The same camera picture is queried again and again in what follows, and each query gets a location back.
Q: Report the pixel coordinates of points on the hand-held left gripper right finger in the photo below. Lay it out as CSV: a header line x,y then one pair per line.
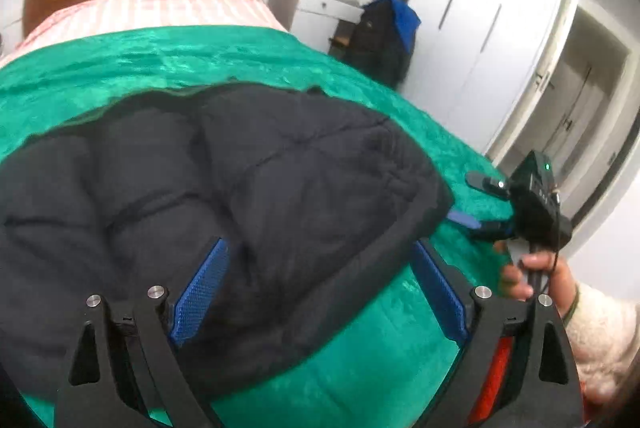
x,y
440,293

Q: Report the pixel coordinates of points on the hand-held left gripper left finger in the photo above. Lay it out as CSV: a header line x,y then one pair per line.
x,y
197,295

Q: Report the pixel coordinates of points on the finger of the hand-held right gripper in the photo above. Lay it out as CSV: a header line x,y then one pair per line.
x,y
485,183
470,222

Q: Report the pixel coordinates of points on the black puffer jacket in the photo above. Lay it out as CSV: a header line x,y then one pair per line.
x,y
250,183

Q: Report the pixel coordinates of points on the dark clothes on chair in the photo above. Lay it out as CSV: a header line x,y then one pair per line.
x,y
375,42

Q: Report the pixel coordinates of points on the person's right hand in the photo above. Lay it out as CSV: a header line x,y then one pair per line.
x,y
557,280

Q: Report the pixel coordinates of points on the green floral bedspread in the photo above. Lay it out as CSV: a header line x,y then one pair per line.
x,y
350,358

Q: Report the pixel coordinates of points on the white door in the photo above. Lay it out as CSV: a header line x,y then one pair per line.
x,y
575,107

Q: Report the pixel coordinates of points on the white wardrobe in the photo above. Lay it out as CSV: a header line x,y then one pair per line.
x,y
475,7

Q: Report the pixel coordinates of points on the blue cloth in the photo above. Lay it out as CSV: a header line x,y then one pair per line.
x,y
405,20

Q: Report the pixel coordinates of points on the wooden chair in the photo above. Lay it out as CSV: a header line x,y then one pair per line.
x,y
339,42

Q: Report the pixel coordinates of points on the white desk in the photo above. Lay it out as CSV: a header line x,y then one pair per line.
x,y
312,10

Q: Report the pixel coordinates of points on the pink checked pillow sheet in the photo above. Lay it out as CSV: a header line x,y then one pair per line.
x,y
165,7

